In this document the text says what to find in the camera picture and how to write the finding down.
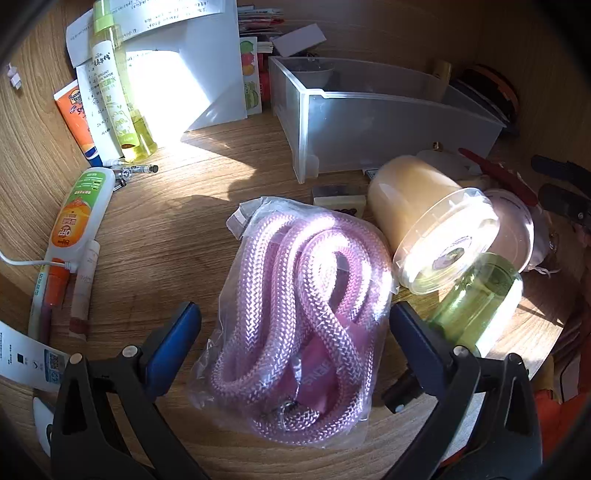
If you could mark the clear plastic storage box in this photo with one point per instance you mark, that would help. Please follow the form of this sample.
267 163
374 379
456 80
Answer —
369 124

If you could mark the green bottle with black cap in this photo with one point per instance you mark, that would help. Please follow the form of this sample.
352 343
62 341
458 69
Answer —
480 300

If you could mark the small white box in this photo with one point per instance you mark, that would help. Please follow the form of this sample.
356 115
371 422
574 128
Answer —
298 40

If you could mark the pink round jar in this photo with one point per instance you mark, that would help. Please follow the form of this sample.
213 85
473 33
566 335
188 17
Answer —
512 226

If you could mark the cream jar with clear lid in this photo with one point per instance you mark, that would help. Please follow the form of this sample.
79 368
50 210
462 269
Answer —
411 203

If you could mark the wooden desktop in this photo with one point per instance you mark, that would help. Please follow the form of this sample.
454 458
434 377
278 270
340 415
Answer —
184 221

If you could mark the person's orange clothing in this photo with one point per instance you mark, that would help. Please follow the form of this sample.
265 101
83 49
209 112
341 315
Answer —
554 410

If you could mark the white plastic object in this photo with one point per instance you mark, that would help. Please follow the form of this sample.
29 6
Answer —
42 424

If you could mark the dark blue small packet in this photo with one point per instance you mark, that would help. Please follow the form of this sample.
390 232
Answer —
371 174

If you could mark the stack of booklets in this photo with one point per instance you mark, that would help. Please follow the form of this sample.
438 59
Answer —
258 21

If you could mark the orange marker pen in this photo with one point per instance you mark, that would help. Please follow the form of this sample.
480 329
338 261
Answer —
55 286

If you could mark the orange sunscreen tube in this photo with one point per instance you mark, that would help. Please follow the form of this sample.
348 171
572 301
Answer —
74 115

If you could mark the white and orange repellent bottle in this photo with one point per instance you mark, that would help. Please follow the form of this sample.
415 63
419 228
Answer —
81 207

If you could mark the large white paper sheet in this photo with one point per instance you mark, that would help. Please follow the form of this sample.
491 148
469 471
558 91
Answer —
184 83

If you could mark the yellow-green spray bottle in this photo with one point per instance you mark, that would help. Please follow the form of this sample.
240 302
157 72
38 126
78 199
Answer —
115 101

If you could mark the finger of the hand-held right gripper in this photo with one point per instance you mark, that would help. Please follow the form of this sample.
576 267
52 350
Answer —
565 201
561 168

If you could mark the fruit sticker sheet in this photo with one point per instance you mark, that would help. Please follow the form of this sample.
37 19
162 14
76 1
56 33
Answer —
249 69

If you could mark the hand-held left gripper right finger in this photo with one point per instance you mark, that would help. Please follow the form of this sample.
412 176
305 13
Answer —
420 341

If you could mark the small white lip balm stick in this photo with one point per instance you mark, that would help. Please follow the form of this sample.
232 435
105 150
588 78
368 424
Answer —
83 290

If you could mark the white label card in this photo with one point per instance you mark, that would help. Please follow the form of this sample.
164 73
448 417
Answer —
23 355

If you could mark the black and orange round case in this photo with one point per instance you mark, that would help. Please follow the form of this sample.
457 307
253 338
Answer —
494 90

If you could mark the red flat strip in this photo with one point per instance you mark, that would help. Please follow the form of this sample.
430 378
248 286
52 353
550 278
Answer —
498 174

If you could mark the small bowl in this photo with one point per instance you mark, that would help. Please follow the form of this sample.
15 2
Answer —
314 74

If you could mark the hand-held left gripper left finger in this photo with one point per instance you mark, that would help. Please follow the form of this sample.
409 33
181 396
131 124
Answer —
178 341

